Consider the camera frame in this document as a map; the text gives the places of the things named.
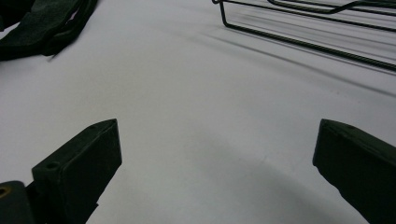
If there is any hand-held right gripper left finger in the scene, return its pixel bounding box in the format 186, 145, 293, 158
31, 118, 123, 224

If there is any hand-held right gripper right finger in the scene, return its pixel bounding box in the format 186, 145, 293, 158
312, 118, 396, 224

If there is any black wire rack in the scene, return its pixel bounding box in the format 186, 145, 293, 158
212, 0, 396, 73

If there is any dark cloth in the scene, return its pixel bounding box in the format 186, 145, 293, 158
0, 0, 99, 62

